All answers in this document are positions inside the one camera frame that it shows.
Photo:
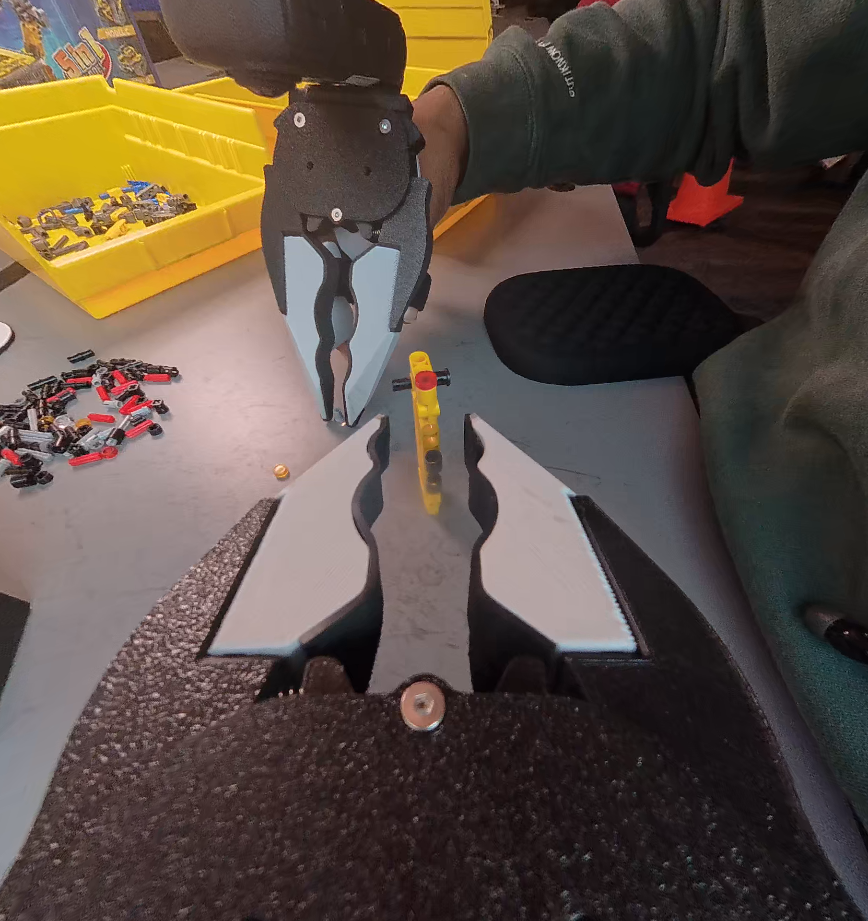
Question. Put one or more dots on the yellow lego beam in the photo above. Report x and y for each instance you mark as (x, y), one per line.
(427, 446)

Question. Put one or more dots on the black chair armrest pad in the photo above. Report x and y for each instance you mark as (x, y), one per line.
(606, 324)

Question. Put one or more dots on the person's green sweatshirt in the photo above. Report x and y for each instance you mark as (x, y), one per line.
(801, 468)

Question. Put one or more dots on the blue lego set box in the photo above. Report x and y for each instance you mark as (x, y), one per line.
(45, 43)

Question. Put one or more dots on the pile of red black lego pins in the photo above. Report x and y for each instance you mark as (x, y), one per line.
(60, 424)

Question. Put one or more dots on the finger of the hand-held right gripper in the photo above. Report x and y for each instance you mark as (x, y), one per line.
(373, 316)
(304, 309)

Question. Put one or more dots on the person's right hand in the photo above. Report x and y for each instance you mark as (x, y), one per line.
(441, 144)

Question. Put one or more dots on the orange traffic cone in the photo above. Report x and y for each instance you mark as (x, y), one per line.
(704, 198)

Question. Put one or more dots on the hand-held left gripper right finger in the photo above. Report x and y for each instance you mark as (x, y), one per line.
(549, 575)

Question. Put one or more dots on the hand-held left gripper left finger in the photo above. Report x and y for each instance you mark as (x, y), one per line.
(297, 575)

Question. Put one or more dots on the heap of dark grey lego parts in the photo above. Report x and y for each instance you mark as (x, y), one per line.
(103, 216)

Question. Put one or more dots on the red round lego piece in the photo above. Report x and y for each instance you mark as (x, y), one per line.
(425, 380)

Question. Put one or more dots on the yellow parts bin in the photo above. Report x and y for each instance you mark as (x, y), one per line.
(448, 29)
(153, 266)
(463, 144)

